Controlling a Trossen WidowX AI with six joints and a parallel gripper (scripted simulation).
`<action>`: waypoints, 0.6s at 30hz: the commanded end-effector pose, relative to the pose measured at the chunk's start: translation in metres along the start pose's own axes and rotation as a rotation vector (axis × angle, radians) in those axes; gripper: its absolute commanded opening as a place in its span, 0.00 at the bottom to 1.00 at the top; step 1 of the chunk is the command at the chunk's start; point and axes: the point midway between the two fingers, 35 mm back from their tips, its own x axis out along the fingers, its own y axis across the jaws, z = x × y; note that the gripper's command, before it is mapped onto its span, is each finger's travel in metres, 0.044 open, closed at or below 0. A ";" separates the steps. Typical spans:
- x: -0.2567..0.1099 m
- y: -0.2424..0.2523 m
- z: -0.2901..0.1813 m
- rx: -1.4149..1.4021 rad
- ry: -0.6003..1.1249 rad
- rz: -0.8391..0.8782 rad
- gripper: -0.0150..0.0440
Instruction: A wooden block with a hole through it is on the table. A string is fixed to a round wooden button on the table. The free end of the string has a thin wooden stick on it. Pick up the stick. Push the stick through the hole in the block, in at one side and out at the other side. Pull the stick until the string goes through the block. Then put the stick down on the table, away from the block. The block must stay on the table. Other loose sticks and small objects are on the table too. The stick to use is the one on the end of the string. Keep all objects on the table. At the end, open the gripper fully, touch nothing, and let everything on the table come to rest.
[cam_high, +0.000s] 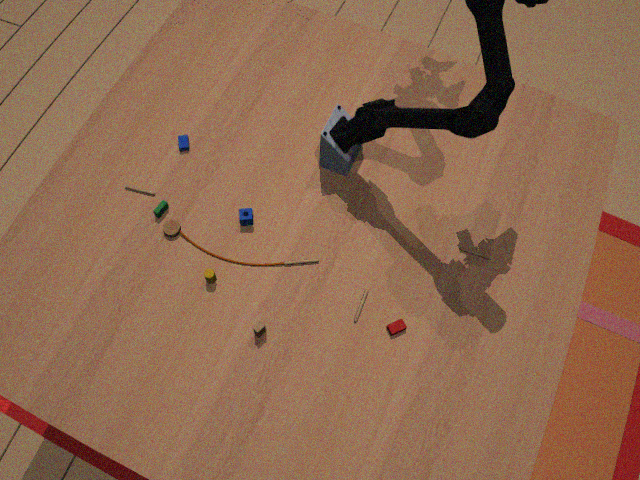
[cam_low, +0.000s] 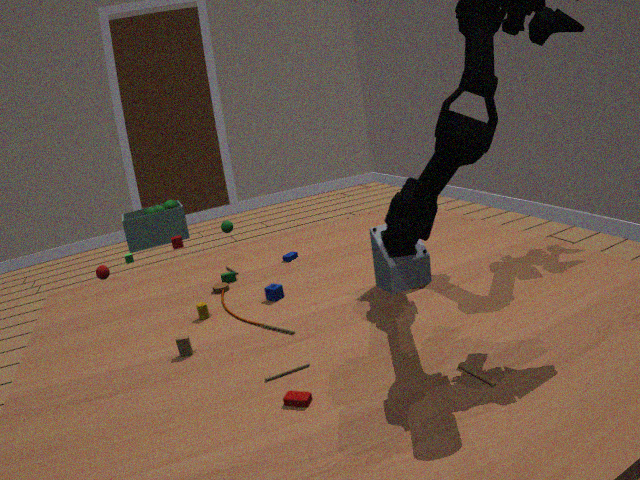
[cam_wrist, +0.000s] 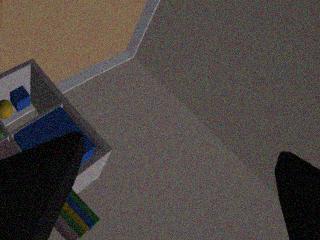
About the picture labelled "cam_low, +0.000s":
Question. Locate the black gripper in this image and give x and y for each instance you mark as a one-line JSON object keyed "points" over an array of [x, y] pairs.
{"points": [[546, 21]]}

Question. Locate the small red block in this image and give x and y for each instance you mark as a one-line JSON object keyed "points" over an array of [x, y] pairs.
{"points": [[301, 399]]}

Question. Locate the round wooden button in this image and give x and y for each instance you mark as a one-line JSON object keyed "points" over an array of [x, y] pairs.
{"points": [[217, 288]]}

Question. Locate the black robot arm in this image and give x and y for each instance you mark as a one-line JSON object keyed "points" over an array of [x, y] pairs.
{"points": [[460, 139]]}

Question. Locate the small green block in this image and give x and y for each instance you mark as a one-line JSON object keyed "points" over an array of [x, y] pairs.
{"points": [[228, 277]]}

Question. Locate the yellow cylinder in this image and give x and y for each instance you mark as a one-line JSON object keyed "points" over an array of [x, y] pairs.
{"points": [[203, 311]]}

